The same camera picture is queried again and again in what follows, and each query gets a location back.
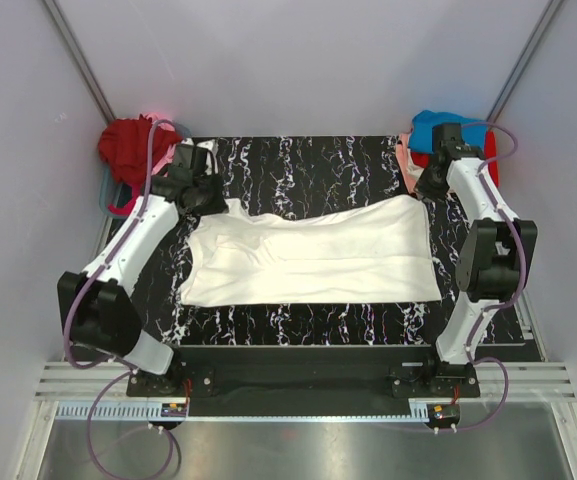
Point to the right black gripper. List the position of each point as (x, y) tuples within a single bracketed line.
[(429, 181)]

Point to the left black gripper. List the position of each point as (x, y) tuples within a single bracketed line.
[(210, 198)]

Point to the white t shirt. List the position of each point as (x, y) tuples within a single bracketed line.
[(378, 253)]

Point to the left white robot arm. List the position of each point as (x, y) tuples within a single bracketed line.
[(95, 304)]

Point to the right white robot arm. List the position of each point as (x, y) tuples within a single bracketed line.
[(493, 265)]

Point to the folded cream t shirt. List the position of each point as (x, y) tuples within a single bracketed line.
[(413, 173)]

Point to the folded red t shirt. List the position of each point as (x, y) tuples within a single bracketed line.
[(420, 154)]

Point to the folded salmon pink t shirt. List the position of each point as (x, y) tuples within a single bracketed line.
[(402, 152)]

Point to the folded blue t shirt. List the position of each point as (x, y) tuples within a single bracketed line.
[(423, 123)]

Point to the blue plastic laundry basket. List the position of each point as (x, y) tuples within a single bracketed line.
[(109, 185)]

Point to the magenta crumpled shirt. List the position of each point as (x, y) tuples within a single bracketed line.
[(124, 201)]

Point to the dark red crumpled shirt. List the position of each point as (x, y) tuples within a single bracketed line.
[(123, 146)]

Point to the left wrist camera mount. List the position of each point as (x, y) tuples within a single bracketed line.
[(192, 160)]

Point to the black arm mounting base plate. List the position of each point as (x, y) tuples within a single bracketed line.
[(307, 381)]

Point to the white slotted cable duct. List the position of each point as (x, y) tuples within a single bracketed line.
[(166, 412)]

